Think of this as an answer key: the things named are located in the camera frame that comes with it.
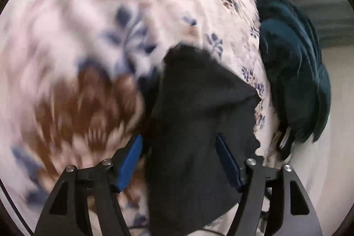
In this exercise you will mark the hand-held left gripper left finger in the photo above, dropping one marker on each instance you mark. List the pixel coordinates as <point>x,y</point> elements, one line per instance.
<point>130,161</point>

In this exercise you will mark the dark teal garment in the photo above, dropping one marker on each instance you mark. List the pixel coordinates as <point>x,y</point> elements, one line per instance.
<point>290,73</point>

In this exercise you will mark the black grey-striped t-shirt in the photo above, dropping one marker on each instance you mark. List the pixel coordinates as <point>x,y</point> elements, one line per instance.
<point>188,114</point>

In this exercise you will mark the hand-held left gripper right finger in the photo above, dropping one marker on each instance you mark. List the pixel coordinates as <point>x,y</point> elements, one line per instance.
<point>228,161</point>

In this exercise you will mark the floral printed blanket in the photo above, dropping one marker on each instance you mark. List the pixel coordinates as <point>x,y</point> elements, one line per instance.
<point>83,31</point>

